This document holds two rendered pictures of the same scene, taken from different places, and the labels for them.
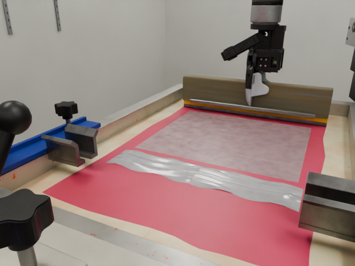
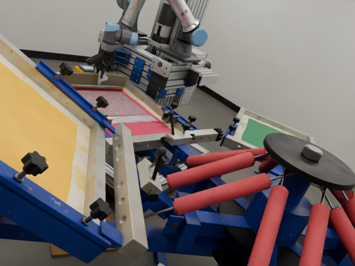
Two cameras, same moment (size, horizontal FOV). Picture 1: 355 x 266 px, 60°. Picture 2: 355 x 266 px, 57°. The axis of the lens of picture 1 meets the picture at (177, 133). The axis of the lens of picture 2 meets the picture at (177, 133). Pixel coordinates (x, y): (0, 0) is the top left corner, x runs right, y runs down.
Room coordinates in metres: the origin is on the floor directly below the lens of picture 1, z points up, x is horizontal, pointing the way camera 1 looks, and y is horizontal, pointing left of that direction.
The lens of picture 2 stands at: (-0.15, 1.46, 1.68)
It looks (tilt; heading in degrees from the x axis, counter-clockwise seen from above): 24 degrees down; 284
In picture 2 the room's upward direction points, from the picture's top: 20 degrees clockwise
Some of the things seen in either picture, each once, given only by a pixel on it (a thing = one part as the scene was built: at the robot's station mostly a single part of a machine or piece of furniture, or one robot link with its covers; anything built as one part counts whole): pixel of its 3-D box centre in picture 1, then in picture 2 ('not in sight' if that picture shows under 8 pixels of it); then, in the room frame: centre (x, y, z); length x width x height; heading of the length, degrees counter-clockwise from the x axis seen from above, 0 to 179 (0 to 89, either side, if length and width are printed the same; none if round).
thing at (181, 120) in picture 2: not in sight; (178, 123); (0.28, -0.24, 0.97); 0.30 x 0.05 x 0.07; 154
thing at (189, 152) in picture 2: not in sight; (183, 152); (0.11, 0.15, 1.02); 0.17 x 0.06 x 0.05; 154
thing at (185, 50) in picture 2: not in sight; (182, 46); (0.55, -0.67, 1.31); 0.15 x 0.15 x 0.10
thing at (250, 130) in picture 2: not in sight; (279, 136); (-0.27, -0.53, 1.05); 1.08 x 0.61 x 0.23; 94
